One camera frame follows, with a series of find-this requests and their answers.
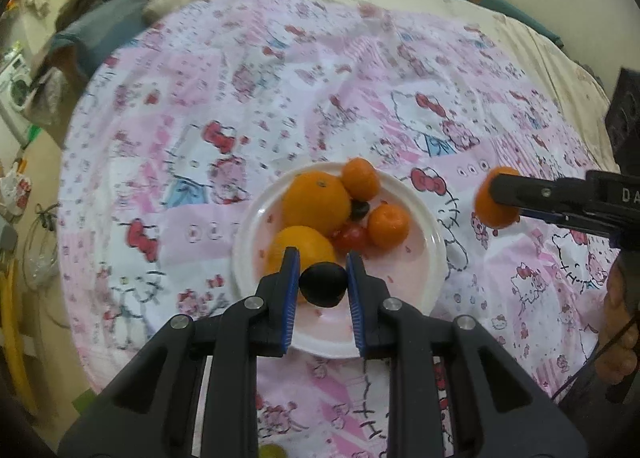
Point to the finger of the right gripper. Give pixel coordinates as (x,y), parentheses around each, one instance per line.
(535,194)
(587,221)

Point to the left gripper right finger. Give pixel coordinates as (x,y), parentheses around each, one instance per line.
(454,390)

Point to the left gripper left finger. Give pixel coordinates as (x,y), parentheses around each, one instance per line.
(149,408)

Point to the small mandarin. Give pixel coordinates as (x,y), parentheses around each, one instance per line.
(388,226)
(494,215)
(360,179)

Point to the red cherry tomato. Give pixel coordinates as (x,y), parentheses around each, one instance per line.
(351,237)

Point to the large orange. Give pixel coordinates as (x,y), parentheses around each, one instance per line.
(317,200)
(311,245)

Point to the right hand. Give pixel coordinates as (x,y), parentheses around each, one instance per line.
(620,360)

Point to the white red plastic bag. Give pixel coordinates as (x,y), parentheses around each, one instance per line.
(15,188)

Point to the pink hello kitty blanket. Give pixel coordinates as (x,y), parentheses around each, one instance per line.
(181,129)

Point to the white washing machine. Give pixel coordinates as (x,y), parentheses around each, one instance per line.
(15,85)

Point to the blue grey pillow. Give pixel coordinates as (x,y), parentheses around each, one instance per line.
(82,47)

